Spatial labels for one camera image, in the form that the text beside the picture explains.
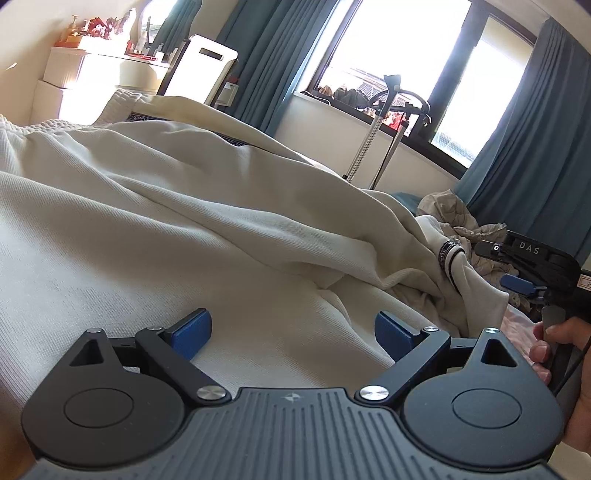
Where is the teal cloth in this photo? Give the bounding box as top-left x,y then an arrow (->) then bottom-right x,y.
390,191 -> 423,215

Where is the garment steamer stand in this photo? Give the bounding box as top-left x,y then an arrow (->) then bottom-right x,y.
342,73 -> 433,191

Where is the white dresser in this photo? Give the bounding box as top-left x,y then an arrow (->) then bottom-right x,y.
31,45 -> 172,126

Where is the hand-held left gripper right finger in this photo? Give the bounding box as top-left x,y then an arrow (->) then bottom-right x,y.
355,311 -> 533,409

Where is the cream white blanket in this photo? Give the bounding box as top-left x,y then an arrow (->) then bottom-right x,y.
0,95 -> 444,444

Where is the cluster of red trinkets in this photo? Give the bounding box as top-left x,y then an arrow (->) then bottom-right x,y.
55,10 -> 137,48

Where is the pink fleece garment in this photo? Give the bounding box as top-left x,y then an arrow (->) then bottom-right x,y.
501,302 -> 551,370

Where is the teal curtain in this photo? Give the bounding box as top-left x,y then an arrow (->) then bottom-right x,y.
216,0 -> 362,138
454,17 -> 591,261
154,0 -> 205,52

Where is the small white side shelf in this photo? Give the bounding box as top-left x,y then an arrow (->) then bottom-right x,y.
215,82 -> 241,110

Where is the row of windowsill ornaments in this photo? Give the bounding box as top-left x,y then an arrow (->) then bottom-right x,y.
301,84 -> 407,131

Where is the white garment with striped band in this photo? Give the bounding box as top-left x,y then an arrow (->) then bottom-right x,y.
127,111 -> 509,340

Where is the dark framed window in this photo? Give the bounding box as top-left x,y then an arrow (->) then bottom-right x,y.
302,0 -> 542,182

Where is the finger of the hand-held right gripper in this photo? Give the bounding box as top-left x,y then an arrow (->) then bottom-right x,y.
501,273 -> 546,299
475,239 -> 510,262

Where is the white textured pillow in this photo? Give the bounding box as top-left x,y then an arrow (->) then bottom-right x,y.
95,88 -> 160,124

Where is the group of cosmetic bottles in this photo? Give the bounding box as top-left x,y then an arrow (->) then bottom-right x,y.
126,16 -> 168,64

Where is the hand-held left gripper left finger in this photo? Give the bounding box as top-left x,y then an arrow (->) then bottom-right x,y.
68,308 -> 232,409

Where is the person's right hand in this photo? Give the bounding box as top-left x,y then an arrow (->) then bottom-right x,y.
529,316 -> 591,387

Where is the white chair back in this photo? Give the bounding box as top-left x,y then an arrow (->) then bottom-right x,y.
161,34 -> 240,108

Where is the beige quilted blanket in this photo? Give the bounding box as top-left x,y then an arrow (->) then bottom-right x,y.
417,188 -> 509,278

